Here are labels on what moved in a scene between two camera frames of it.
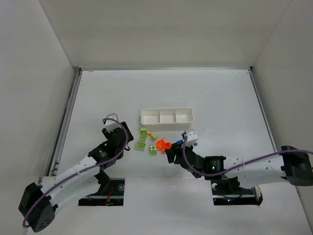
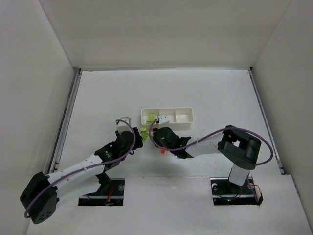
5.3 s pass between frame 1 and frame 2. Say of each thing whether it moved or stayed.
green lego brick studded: stayed
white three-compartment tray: stayed
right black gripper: moved
